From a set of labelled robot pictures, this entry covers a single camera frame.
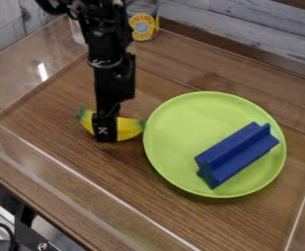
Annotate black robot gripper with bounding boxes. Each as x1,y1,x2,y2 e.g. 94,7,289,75
88,52,136,142

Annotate black metal table leg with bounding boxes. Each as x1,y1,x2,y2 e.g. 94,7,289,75
14,205,60,251

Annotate black cable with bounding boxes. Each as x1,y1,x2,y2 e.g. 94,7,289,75
0,221,19,251

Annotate blue T-shaped block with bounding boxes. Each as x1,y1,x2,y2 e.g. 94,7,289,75
194,123,278,189

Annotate yellow toy banana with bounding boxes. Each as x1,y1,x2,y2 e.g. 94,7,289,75
77,108,144,142

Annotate green round plate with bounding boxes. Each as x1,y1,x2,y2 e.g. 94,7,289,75
143,91,286,198

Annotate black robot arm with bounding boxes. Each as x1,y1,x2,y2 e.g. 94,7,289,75
34,0,136,142

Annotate clear acrylic tray wall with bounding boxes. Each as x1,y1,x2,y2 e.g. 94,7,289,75
0,125,200,251

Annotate yellow labelled tin can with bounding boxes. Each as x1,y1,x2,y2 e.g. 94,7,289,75
125,0,159,42

